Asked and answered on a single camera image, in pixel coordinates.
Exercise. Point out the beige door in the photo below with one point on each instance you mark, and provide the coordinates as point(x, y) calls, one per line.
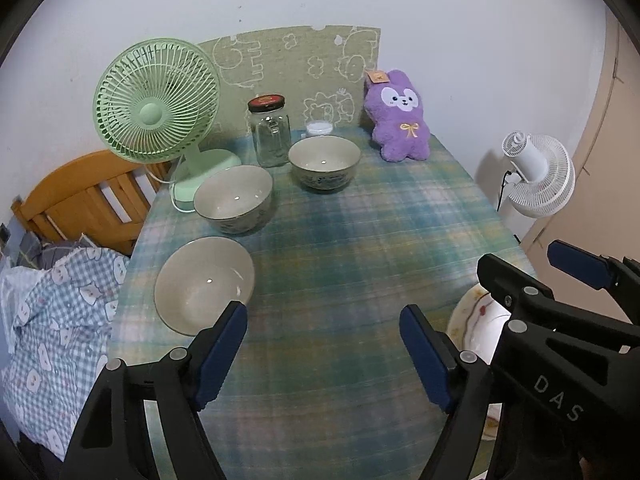
point(603, 214)

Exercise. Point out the purple plush bunny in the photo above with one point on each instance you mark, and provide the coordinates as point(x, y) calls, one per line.
point(396, 110)

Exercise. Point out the cream ceramic bowl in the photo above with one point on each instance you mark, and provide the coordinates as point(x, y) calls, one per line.
point(199, 280)
point(324, 163)
point(235, 200)

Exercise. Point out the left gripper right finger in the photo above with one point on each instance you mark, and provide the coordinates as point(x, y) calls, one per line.
point(459, 383)

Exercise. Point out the glass jar dark lid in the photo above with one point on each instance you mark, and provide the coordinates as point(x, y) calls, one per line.
point(270, 128)

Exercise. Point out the wooden bed headboard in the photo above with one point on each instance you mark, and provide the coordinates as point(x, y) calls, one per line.
point(96, 195)

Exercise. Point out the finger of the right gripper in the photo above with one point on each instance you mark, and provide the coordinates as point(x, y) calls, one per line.
point(598, 272)
point(515, 290)

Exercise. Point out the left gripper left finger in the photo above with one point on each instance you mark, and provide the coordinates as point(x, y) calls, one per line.
point(191, 378)

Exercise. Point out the green cartoon wall mat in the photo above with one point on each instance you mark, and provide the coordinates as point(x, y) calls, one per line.
point(319, 71)

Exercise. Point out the green plaid tablecloth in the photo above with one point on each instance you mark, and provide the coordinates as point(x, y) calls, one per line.
point(323, 387)

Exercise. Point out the white plate red flower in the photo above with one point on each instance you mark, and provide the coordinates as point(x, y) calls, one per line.
point(476, 323)

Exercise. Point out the cotton swab container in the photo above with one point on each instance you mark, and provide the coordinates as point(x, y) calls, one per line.
point(319, 128)

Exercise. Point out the blue checkered bedding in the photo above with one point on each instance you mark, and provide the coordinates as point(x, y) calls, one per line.
point(57, 323)

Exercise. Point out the white standing fan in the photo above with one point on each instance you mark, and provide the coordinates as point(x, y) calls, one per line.
point(542, 177)

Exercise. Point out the green desk fan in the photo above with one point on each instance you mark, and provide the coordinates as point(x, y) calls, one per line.
point(156, 102)

